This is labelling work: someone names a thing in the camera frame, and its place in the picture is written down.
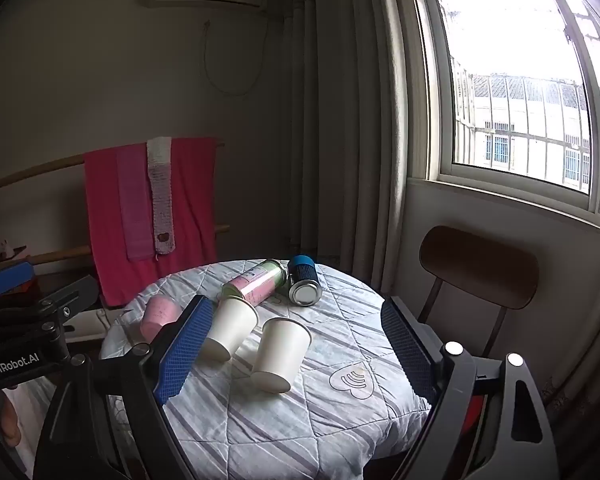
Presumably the white paper cup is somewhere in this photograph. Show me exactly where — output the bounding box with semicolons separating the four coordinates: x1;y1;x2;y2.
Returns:
202;296;260;362
250;316;312;393

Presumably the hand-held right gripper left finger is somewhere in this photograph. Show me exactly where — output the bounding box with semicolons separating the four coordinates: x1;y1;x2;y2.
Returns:
32;294;216;480

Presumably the white and pink knitted scarf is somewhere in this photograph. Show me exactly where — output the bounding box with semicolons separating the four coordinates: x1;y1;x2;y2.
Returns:
146;136;177;257

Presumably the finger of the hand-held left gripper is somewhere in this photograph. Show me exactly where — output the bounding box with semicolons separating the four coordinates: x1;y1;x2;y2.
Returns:
0;261;37;297
0;276;99;361

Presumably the brown wooden chair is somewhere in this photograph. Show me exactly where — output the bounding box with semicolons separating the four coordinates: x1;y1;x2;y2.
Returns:
417;225;540;361

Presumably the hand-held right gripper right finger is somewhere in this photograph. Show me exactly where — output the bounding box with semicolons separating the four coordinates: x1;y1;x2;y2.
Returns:
380;296;561;480

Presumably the magenta towel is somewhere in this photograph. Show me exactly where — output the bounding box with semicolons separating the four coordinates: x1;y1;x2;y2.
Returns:
83;136;220;308

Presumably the white framed window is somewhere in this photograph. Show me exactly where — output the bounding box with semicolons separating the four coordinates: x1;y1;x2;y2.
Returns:
410;0;600;233

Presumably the grey curtain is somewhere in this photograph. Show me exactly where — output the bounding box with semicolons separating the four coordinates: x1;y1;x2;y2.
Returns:
280;0;431;301

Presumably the person's left hand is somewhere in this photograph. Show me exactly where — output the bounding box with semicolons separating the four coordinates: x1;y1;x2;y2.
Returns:
0;401;22;447

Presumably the wooden towel rail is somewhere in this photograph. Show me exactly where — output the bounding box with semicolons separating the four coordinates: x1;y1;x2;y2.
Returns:
0;141;226;198

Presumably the light pink towel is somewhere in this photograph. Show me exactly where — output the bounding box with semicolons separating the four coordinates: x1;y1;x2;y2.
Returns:
116;144;156;261

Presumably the air conditioner cable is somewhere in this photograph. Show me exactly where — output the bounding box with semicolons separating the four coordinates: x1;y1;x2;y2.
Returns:
202;7;271;97

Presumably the metal can with blue cap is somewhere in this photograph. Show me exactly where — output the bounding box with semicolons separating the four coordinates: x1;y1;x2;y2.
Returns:
286;254;324;307

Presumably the light blue quilted tablecloth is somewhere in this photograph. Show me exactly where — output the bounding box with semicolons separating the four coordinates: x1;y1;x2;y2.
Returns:
99;259;433;480

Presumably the pink and green can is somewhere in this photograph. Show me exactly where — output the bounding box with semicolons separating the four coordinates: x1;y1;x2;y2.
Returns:
221;258;288;307

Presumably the pink cup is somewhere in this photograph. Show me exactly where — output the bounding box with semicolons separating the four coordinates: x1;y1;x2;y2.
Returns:
139;294;185;343

